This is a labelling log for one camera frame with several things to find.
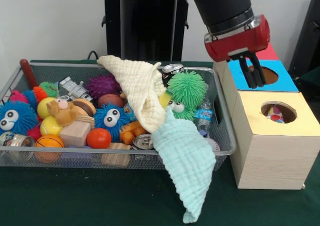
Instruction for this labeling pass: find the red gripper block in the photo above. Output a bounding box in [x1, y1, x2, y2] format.
[203, 14, 271, 89]

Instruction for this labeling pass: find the pastel patchwork cloth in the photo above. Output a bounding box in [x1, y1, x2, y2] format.
[266, 105, 286, 124]

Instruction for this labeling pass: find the mint waffle cloth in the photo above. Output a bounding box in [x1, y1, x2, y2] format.
[151, 107, 217, 224]

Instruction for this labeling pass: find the cream waffle cloth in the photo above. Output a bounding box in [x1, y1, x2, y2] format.
[96, 55, 169, 133]

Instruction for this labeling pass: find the wooden box with three holes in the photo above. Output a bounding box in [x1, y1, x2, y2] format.
[212, 42, 320, 190]

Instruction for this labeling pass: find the shallow clear mesh bin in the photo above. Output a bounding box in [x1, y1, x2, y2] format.
[0, 61, 238, 171]

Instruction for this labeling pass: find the neighbouring green covered table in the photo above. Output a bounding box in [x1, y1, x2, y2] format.
[293, 66, 320, 102]

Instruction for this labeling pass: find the green spiky toy with eyes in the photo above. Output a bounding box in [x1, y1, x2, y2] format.
[166, 70, 208, 122]

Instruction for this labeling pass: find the black upright stand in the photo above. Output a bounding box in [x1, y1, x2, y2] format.
[287, 0, 320, 74]

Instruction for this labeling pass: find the small blue spiky eyed ball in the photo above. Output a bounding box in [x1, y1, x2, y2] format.
[94, 103, 131, 142]

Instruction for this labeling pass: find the orange red smooth ball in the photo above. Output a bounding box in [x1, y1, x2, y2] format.
[86, 128, 112, 149]

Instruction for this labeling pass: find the toy hamburger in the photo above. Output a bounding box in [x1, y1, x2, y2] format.
[71, 98, 97, 117]

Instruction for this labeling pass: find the pale wooden cube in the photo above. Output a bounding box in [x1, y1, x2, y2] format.
[59, 122, 92, 148]

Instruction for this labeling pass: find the dark green table cloth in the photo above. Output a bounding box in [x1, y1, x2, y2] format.
[0, 58, 320, 226]

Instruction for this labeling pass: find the yellow tennis ball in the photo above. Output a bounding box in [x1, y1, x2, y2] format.
[39, 116, 63, 137]

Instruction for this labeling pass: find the small orange basketball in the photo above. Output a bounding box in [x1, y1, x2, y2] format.
[34, 134, 65, 163]

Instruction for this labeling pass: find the blue spiky ball with eyes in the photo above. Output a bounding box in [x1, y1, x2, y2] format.
[0, 101, 39, 136]

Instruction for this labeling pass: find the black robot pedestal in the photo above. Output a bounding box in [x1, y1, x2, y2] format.
[96, 0, 198, 61]

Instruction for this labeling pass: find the black looped cable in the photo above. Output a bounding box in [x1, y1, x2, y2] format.
[86, 50, 102, 61]

